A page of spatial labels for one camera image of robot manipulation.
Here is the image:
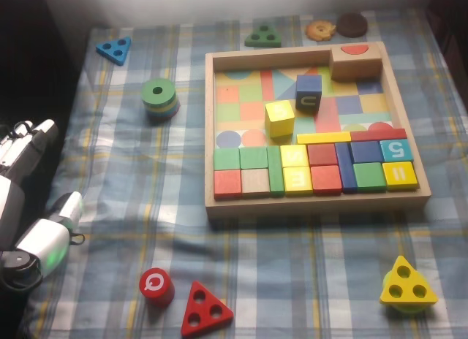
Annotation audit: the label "blue triangle three holes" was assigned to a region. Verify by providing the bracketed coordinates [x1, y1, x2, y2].
[95, 36, 132, 67]

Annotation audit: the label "green ring disc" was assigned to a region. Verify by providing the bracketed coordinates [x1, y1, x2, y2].
[140, 78, 178, 110]

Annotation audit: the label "natural wood arch block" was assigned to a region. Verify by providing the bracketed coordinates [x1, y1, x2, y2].
[328, 42, 384, 81]

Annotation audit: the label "green triangle three holes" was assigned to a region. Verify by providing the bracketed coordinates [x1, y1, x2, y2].
[244, 23, 283, 48]

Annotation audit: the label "tan flower cookie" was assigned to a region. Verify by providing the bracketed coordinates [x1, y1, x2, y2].
[305, 19, 337, 42]

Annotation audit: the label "dark blue letter cube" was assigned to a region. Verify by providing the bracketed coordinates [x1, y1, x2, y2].
[295, 74, 323, 115]

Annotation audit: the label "dark chocolate round cookie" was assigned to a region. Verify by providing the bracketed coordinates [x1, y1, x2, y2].
[336, 12, 369, 39]

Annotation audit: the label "wooden block tray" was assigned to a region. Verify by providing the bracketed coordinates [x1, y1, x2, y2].
[203, 41, 433, 219]

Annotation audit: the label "blue ring disc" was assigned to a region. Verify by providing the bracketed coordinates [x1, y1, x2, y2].
[146, 103, 181, 119]

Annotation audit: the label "yellow cube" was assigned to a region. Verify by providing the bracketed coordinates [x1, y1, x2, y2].
[263, 99, 296, 139]

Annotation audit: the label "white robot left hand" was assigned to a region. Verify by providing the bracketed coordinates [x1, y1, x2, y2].
[0, 118, 60, 251]

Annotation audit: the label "yellow ring disc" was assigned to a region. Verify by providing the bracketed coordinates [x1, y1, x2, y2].
[143, 101, 179, 115]

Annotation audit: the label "blue plaid cloth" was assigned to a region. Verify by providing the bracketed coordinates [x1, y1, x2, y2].
[27, 9, 468, 339]

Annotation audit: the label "red cylinder block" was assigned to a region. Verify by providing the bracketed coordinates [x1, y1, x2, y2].
[138, 267, 176, 308]

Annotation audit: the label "red triangle three holes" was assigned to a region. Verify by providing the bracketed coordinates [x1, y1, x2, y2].
[181, 279, 235, 339]

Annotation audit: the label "yellow triangle three holes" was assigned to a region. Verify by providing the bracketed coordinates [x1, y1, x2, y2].
[379, 254, 439, 306]

